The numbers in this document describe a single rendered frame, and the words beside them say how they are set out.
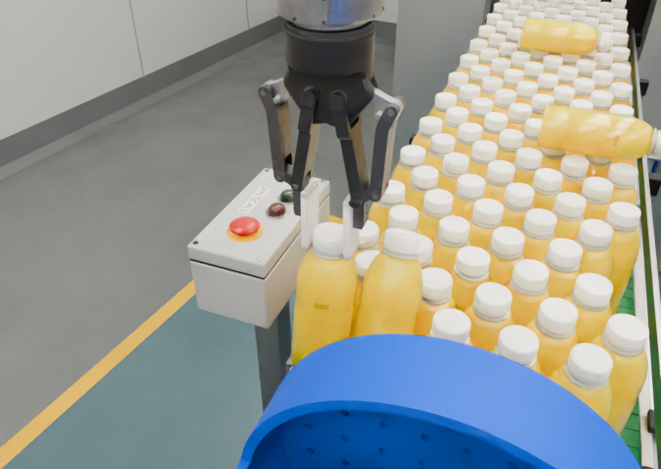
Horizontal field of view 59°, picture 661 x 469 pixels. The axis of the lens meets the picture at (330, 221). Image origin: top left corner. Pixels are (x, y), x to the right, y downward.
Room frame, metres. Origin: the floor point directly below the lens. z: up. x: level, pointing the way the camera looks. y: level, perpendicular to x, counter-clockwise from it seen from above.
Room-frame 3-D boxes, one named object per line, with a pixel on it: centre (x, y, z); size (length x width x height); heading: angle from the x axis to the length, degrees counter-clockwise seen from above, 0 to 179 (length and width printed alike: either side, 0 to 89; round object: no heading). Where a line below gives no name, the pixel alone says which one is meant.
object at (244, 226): (0.58, 0.10, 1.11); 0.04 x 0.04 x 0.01
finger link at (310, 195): (0.50, 0.02, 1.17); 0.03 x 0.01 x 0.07; 158
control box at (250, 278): (0.62, 0.08, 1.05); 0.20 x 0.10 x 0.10; 158
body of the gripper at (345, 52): (0.50, 0.00, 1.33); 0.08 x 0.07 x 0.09; 68
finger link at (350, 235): (0.49, -0.02, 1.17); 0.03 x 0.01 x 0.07; 158
